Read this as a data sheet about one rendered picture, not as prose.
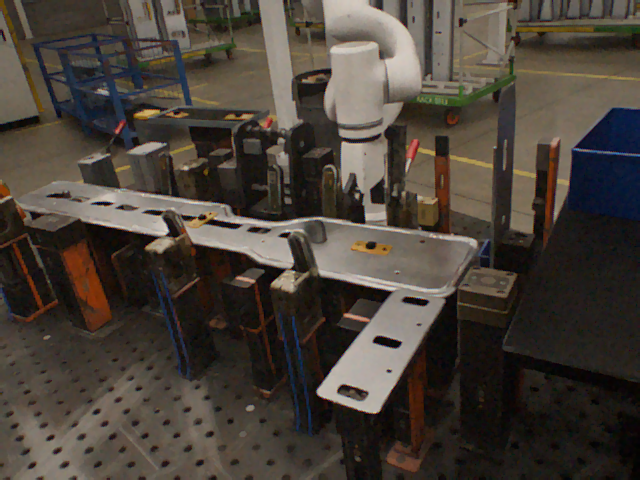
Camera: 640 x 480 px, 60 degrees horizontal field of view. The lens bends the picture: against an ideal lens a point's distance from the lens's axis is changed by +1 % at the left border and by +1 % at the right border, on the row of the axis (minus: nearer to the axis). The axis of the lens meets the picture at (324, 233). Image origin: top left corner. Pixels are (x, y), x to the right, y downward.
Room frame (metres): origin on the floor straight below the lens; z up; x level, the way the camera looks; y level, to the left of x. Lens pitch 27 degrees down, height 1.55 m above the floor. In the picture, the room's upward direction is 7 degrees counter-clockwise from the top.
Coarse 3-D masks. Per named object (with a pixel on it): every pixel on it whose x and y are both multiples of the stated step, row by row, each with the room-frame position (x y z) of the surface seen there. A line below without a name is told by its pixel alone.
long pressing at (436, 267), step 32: (32, 192) 1.62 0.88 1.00; (96, 192) 1.55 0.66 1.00; (128, 192) 1.51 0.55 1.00; (96, 224) 1.33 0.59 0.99; (128, 224) 1.28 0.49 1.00; (160, 224) 1.25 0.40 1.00; (256, 224) 1.18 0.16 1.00; (288, 224) 1.16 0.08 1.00; (352, 224) 1.11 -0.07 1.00; (256, 256) 1.03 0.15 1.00; (288, 256) 1.00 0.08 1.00; (320, 256) 0.99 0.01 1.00; (352, 256) 0.97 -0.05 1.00; (384, 256) 0.95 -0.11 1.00; (416, 256) 0.94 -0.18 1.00; (448, 256) 0.92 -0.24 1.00; (384, 288) 0.85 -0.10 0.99; (416, 288) 0.83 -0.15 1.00; (448, 288) 0.82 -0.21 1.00
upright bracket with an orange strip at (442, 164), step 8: (440, 136) 1.06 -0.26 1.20; (440, 144) 1.06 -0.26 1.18; (448, 144) 1.06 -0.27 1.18; (440, 152) 1.06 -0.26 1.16; (448, 152) 1.06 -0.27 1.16; (440, 160) 1.06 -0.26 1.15; (448, 160) 1.06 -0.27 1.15; (440, 168) 1.06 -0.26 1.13; (448, 168) 1.06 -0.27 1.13; (440, 176) 1.07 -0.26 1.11; (448, 176) 1.05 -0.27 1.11; (440, 184) 1.07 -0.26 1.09; (448, 184) 1.05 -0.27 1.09; (440, 192) 1.06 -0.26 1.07; (448, 192) 1.05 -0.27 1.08; (440, 200) 1.06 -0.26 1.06; (448, 200) 1.05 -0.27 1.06; (440, 208) 1.06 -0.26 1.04; (448, 208) 1.05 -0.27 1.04; (440, 216) 1.06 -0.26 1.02; (448, 216) 1.05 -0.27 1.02; (440, 224) 1.06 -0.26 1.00; (448, 224) 1.05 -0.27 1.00; (440, 232) 1.06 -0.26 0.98; (448, 232) 1.05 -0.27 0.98
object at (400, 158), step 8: (392, 128) 1.10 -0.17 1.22; (400, 128) 1.11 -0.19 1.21; (392, 136) 1.09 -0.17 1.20; (400, 136) 1.11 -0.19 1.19; (392, 144) 1.13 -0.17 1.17; (400, 144) 1.11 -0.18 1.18; (392, 152) 1.12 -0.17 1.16; (400, 152) 1.10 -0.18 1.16; (392, 160) 1.12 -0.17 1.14; (400, 160) 1.10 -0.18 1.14; (392, 168) 1.12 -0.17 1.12; (400, 168) 1.10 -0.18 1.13; (392, 176) 1.12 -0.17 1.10; (400, 176) 1.10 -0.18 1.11; (392, 184) 1.12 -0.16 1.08; (400, 184) 1.10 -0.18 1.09; (400, 192) 1.09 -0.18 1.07; (392, 200) 1.11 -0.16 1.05; (400, 200) 1.09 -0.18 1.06
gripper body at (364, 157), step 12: (348, 144) 0.96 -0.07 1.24; (360, 144) 0.95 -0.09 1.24; (372, 144) 0.97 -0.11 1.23; (348, 156) 0.95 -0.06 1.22; (360, 156) 0.94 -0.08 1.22; (372, 156) 0.97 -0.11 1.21; (348, 168) 0.95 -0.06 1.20; (360, 168) 0.94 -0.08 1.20; (372, 168) 0.97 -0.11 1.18; (360, 180) 0.94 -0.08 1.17; (372, 180) 0.97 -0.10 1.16
